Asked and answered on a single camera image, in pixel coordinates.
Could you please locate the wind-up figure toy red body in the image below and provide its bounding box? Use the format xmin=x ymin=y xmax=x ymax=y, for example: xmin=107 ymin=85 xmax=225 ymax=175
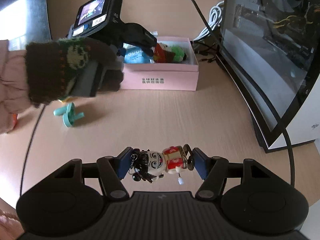
xmin=129 ymin=144 xmax=195 ymax=186

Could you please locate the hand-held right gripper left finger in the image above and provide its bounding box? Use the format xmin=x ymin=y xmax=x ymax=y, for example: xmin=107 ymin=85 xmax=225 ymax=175
xmin=51 ymin=147 xmax=133 ymax=202

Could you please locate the person's pink jacket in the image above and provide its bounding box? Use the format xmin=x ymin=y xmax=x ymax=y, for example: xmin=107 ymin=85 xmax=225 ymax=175
xmin=0 ymin=197 xmax=24 ymax=240

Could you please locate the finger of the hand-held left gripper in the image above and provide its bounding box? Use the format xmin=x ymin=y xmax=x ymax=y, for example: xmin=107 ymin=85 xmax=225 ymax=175
xmin=117 ymin=36 xmax=154 ymax=57
xmin=125 ymin=22 xmax=158 ymax=46

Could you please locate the person's left hand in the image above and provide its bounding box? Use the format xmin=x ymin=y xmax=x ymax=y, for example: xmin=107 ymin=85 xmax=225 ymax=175
xmin=25 ymin=37 xmax=125 ymax=108

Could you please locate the thin black cable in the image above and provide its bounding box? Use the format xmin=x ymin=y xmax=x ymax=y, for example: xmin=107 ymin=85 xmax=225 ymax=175
xmin=21 ymin=105 xmax=45 ymax=193

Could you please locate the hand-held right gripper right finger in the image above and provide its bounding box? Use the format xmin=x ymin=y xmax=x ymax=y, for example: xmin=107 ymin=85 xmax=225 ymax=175
xmin=192 ymin=147 xmax=273 ymax=202

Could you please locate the teal plastic toy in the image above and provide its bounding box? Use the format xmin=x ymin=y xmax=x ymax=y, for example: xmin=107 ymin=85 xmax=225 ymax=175
xmin=53 ymin=102 xmax=85 ymax=128

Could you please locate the thick black cable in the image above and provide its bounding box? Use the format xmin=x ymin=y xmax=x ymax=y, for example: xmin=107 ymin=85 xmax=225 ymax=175
xmin=180 ymin=0 xmax=295 ymax=188

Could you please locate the computer case with glass panel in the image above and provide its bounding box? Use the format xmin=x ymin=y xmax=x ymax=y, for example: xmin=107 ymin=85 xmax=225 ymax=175
xmin=216 ymin=0 xmax=320 ymax=154

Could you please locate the white cable bundle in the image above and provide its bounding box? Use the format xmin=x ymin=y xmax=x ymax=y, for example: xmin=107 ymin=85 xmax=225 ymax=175
xmin=194 ymin=1 xmax=225 ymax=42

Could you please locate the dark grey electronic device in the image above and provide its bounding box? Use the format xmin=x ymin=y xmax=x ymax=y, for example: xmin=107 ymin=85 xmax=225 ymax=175
xmin=0 ymin=0 xmax=54 ymax=53

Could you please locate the pink cardboard box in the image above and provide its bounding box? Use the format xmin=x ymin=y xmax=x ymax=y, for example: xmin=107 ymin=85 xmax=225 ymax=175
xmin=121 ymin=36 xmax=200 ymax=91

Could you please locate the blue and white packet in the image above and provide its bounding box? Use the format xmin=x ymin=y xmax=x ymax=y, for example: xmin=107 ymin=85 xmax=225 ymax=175
xmin=124 ymin=44 xmax=154 ymax=64

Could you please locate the person's left forearm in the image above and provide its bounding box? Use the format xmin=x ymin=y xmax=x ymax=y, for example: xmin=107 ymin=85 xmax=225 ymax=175
xmin=0 ymin=39 xmax=32 ymax=133

